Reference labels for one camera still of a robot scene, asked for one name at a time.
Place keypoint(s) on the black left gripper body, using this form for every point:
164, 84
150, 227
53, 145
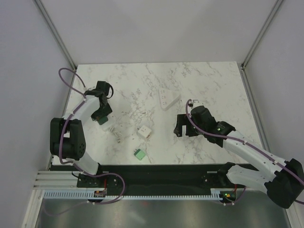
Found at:
105, 110

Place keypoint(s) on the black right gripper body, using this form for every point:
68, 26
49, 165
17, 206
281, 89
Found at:
191, 130

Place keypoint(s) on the long white power strip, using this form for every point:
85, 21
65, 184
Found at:
107, 126

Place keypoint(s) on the small white power socket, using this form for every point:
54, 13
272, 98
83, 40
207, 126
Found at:
167, 98

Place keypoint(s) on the white cube plug orange logo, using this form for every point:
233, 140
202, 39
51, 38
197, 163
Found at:
144, 132

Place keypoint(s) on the green plug adapter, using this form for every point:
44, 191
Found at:
139, 154

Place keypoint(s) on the dark green cube plug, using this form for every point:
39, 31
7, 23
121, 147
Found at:
102, 120

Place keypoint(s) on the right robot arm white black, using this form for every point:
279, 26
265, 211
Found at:
281, 180

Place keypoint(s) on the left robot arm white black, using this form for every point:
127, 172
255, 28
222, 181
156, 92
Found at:
67, 137

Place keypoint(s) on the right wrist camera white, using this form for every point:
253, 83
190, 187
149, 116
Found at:
194, 103

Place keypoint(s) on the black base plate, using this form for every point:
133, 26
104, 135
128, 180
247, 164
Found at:
182, 179

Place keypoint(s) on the white slotted cable duct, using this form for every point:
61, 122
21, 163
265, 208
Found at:
214, 194

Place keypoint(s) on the aluminium rail profile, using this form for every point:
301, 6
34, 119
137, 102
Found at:
56, 180

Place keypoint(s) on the left aluminium frame post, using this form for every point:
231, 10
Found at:
51, 26

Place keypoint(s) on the aluminium frame post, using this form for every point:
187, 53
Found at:
266, 25
51, 26

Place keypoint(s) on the right aluminium frame post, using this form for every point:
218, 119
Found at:
266, 25

